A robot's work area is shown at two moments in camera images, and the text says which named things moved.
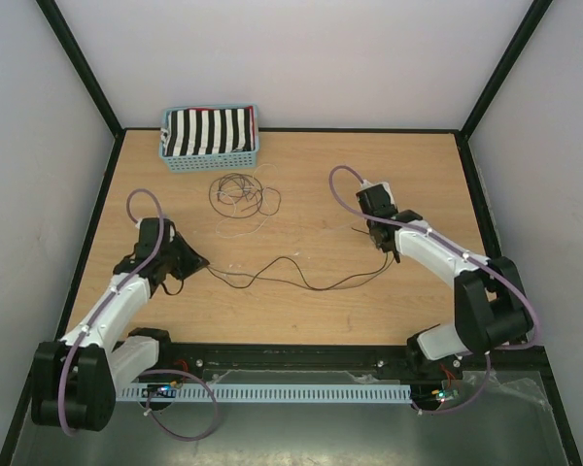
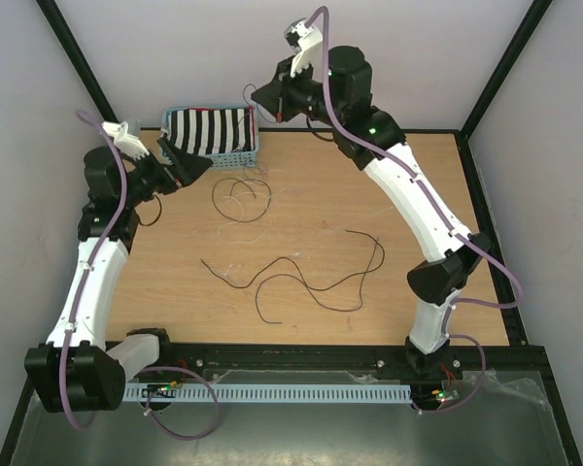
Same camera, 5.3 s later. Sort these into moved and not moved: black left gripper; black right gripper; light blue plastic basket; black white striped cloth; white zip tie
Moved: black left gripper; black right gripper; white zip tie
Not moved: light blue plastic basket; black white striped cloth
